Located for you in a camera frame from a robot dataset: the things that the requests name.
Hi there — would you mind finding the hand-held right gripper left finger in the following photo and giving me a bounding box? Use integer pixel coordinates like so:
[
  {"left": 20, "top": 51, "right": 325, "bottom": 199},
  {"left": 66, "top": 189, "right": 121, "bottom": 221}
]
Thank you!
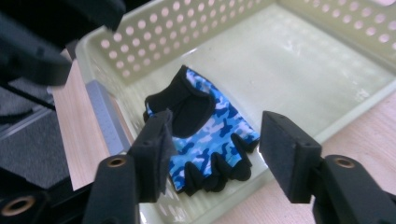
[{"left": 127, "top": 108, "right": 177, "bottom": 203}]

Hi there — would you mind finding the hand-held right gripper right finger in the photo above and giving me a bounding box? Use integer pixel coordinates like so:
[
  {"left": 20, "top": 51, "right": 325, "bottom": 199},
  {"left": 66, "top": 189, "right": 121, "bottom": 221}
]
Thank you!
[{"left": 259, "top": 110, "right": 323, "bottom": 204}]

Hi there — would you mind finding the blue camouflage fingerless glove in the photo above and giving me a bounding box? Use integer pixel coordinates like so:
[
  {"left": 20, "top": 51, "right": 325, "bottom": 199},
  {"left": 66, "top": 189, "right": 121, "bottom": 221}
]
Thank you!
[{"left": 143, "top": 64, "right": 261, "bottom": 198}]

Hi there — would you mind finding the pale yellow plastic basket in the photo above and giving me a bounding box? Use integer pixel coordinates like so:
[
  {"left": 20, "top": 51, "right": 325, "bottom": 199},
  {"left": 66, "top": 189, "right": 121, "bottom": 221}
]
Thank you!
[{"left": 74, "top": 0, "right": 396, "bottom": 224}]

